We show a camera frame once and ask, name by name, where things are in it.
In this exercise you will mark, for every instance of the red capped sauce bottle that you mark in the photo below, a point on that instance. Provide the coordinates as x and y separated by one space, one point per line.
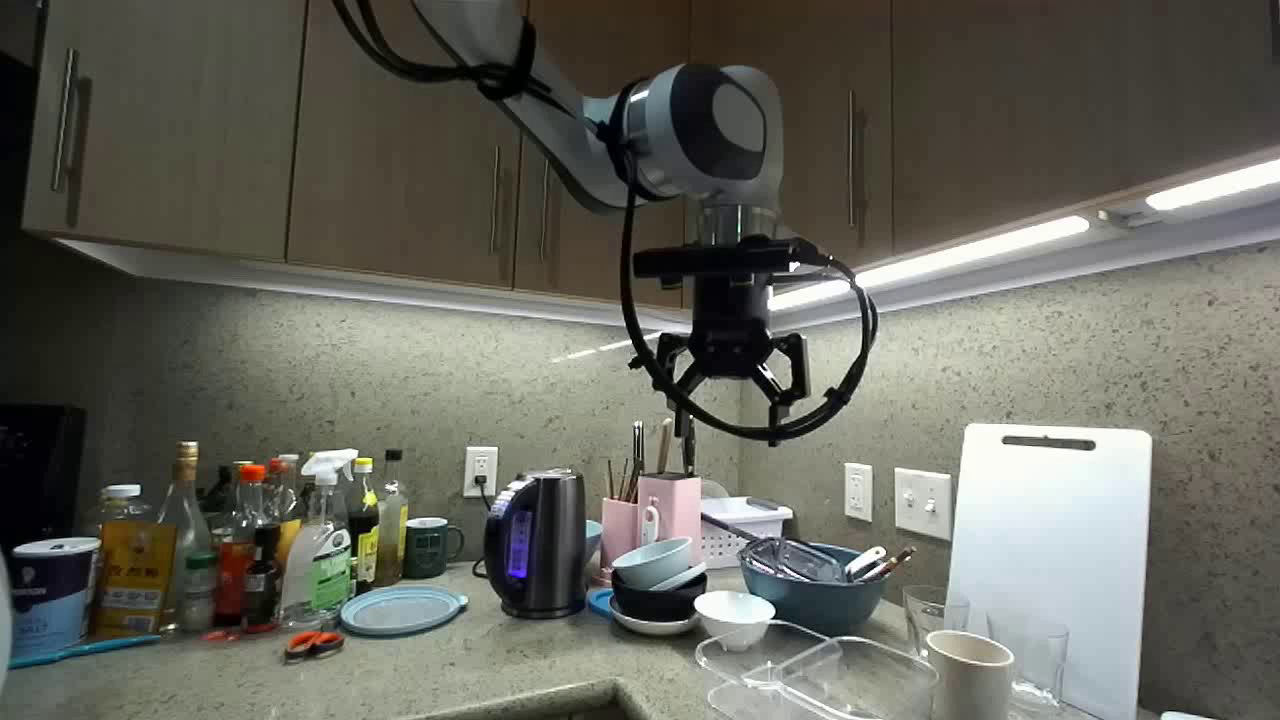
285 487

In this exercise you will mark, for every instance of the tall clear glass bottle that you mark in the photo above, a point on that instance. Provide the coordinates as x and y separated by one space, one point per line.
190 560

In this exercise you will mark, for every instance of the kitchen sink basin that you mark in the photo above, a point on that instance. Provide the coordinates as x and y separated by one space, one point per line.
561 705

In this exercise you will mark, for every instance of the white outlet with kettle plug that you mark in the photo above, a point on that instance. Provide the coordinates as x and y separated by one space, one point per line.
482 468

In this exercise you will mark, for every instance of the grey-blue ceramic bowl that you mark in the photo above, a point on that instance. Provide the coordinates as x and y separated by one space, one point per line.
688 583
651 560

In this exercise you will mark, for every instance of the black countertop appliance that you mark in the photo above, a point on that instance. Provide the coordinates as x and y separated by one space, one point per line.
41 473

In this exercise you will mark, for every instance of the white mug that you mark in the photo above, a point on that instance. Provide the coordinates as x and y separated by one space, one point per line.
971 683

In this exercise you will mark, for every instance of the black capped oil bottle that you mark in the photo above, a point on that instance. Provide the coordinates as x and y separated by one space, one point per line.
392 533

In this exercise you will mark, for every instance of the pink knife block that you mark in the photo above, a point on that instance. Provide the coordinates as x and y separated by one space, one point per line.
673 509

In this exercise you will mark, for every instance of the white and blue canister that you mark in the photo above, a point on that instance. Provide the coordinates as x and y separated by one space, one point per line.
54 600

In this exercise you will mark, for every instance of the small white bowl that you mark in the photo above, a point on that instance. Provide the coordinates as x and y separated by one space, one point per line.
734 619

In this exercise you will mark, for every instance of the clear spray bottle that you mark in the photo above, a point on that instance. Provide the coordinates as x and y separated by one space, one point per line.
316 565

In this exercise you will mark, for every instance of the white cutting board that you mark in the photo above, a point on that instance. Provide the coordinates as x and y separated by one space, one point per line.
1053 560

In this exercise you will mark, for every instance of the white double light switch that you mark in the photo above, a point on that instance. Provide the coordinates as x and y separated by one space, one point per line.
921 501

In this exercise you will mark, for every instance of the black electric kettle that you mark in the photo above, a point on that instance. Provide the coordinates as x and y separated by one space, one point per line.
541 546

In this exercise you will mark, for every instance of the long under-cabinet light strip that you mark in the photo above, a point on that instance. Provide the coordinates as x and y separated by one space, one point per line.
960 253

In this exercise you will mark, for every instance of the clear drinking glass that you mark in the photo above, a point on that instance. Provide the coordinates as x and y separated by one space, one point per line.
1031 660

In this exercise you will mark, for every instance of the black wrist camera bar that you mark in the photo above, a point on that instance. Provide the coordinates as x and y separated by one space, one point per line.
725 259

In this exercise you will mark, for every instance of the white plastic basket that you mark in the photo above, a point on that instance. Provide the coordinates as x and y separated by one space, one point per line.
747 513

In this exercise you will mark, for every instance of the yellow labelled jar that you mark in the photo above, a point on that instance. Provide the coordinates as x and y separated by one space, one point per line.
134 574

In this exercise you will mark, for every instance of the short under-cabinet light strip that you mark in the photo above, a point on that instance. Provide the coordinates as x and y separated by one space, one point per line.
1213 184

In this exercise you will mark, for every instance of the metal utensils bundle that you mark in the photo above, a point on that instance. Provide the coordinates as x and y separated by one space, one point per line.
874 560

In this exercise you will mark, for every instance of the dark ceramic bowl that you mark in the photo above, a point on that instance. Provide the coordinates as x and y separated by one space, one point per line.
663 600

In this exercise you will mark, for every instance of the white plate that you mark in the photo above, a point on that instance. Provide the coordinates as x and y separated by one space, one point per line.
651 627

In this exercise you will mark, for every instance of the brown wooden wall cabinets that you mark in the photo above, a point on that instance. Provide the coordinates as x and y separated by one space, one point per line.
174 122

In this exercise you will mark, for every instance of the dark blue bowl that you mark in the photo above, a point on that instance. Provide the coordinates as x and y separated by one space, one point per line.
812 600

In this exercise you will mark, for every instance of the small red tool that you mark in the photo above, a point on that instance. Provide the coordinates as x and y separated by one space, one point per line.
315 642

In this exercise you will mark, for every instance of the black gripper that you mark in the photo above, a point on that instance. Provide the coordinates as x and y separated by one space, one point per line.
728 322

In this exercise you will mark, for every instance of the pink utensil holder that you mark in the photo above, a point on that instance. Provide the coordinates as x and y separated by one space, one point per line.
618 528

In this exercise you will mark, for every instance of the white wall outlet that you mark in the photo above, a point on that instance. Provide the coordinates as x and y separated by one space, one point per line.
859 491

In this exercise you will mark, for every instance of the light blue round lid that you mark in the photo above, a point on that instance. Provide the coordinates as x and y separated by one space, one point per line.
400 608

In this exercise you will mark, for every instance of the dark green mug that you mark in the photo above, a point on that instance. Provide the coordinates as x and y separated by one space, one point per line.
427 548

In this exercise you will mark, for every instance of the metal whisk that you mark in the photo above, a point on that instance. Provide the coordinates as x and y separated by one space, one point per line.
787 559

